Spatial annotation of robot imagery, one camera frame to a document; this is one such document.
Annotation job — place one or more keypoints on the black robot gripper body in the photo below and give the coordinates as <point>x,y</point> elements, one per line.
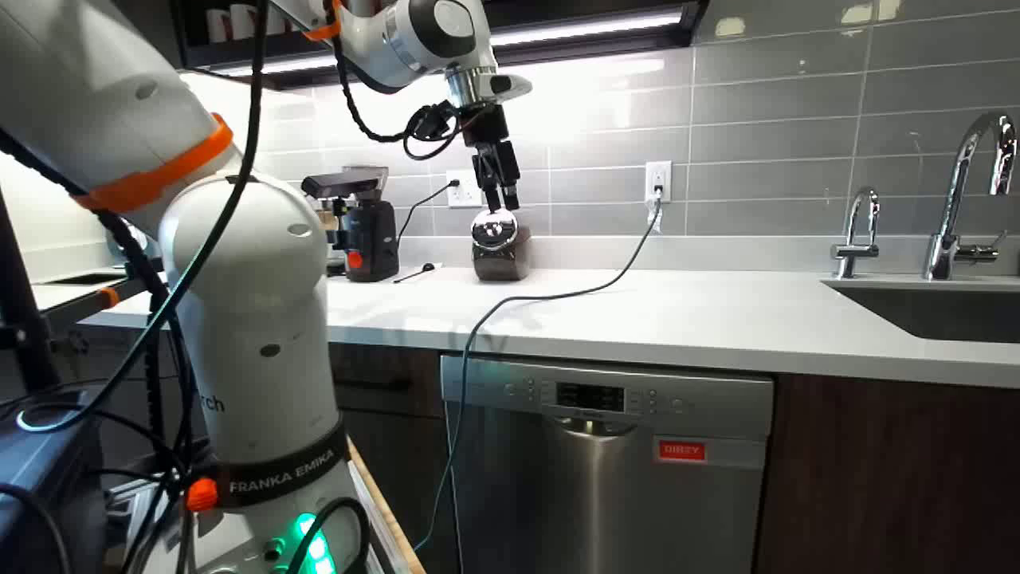
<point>483,130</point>

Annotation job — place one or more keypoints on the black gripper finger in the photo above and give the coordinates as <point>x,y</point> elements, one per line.
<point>490,181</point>
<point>508,176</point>

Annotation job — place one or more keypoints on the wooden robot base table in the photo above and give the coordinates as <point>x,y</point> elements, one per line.
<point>390,551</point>

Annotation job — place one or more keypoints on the black round speaker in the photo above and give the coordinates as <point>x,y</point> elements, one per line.
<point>497,248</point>

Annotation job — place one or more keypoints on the black coffee grinder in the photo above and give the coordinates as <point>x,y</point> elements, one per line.
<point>365,220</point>

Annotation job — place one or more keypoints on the dark wood left cabinet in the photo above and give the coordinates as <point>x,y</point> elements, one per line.
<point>395,424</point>

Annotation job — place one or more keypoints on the dark wood cabinet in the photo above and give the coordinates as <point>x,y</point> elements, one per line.
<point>395,424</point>
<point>891,480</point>

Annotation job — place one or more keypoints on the stainless steel dishwasher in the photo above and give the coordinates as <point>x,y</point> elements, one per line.
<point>604,471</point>

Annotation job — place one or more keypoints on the small chrome tap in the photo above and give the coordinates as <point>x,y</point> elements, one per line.
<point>859,237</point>

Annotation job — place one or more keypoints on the undermount kitchen sink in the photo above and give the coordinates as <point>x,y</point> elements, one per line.
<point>951,311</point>

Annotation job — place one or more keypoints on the tall chrome kitchen faucet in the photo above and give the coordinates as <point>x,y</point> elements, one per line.
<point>1006,151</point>

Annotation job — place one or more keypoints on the dark wood right cabinet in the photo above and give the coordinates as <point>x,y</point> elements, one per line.
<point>891,480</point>

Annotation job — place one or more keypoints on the white left wall outlet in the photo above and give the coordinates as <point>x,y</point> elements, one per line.
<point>464,191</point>

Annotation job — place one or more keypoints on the white wall outlet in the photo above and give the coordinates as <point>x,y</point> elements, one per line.
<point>464,191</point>
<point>657,181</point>

